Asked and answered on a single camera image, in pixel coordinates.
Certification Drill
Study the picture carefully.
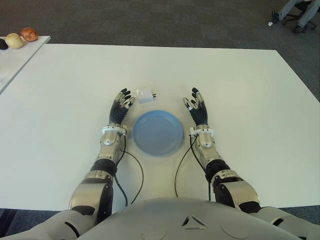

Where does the thick dark right arm cable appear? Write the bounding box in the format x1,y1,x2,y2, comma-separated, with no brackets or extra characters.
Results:
190,142,212,202

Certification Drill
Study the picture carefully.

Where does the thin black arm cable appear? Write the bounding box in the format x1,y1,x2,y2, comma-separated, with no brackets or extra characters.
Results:
119,131,145,206
174,133,195,200

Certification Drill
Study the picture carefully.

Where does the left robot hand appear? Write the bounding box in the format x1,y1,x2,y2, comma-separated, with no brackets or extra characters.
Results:
107,87,136,127

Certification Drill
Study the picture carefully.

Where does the seated person in grey trousers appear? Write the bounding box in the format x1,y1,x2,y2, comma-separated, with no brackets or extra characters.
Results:
271,0,320,33

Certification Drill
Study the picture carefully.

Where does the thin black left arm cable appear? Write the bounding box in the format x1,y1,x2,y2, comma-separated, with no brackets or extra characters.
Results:
119,131,145,206

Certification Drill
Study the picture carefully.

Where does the blue round plate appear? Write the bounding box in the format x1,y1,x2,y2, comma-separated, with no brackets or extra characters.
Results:
132,109,185,157

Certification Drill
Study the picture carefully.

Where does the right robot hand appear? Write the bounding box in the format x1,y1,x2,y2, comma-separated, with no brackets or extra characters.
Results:
181,86,210,127

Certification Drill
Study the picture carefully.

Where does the thick dark arm cable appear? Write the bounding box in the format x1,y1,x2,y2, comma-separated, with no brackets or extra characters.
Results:
190,142,212,202
114,174,130,207

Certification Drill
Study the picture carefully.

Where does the thick dark left arm cable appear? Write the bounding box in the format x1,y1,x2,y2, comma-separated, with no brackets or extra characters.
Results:
114,174,130,207

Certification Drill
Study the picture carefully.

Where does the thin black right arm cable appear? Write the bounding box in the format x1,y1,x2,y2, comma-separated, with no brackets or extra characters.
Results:
174,133,195,200

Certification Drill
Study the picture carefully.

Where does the white charger with prongs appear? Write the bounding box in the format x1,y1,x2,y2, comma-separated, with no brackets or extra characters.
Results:
135,87,158,104

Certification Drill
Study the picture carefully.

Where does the black office chair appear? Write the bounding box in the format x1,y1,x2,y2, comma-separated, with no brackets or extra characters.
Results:
281,4,316,27

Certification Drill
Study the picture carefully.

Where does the grey robot torso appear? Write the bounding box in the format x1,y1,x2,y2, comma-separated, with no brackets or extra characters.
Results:
79,197,301,240

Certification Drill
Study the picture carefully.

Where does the reddish brown round bread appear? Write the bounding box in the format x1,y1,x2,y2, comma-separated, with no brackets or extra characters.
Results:
20,27,39,42

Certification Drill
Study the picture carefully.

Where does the white side table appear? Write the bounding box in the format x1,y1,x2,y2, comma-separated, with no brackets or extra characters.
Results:
0,36,52,95

